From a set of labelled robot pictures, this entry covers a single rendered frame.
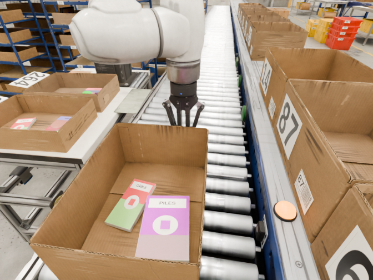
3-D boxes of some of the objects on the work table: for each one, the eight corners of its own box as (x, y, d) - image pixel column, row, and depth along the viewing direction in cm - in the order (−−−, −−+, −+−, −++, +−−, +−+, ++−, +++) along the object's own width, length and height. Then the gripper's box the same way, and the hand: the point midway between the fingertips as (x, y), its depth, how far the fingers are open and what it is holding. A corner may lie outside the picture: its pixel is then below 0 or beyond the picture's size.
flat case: (34, 143, 85) (33, 139, 84) (61, 118, 100) (60, 115, 99) (66, 145, 84) (64, 141, 83) (89, 120, 99) (87, 117, 98)
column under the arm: (89, 85, 134) (72, 27, 115) (106, 71, 155) (94, 20, 135) (128, 87, 132) (118, 28, 112) (140, 73, 153) (134, 21, 133)
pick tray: (60, 88, 131) (54, 71, 125) (120, 90, 128) (117, 73, 122) (29, 110, 108) (20, 91, 102) (102, 113, 106) (97, 94, 100)
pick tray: (25, 112, 106) (15, 94, 100) (98, 115, 103) (93, 96, 97) (-26, 147, 83) (-42, 126, 77) (66, 153, 80) (57, 131, 74)
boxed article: (1, 142, 85) (-1, 139, 84) (19, 121, 98) (18, 118, 97) (22, 140, 86) (20, 136, 85) (37, 120, 99) (35, 117, 98)
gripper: (208, 75, 60) (203, 142, 74) (163, 73, 62) (167, 139, 76) (206, 85, 54) (202, 156, 68) (156, 83, 56) (162, 152, 70)
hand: (184, 139), depth 70 cm, fingers closed, pressing on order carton
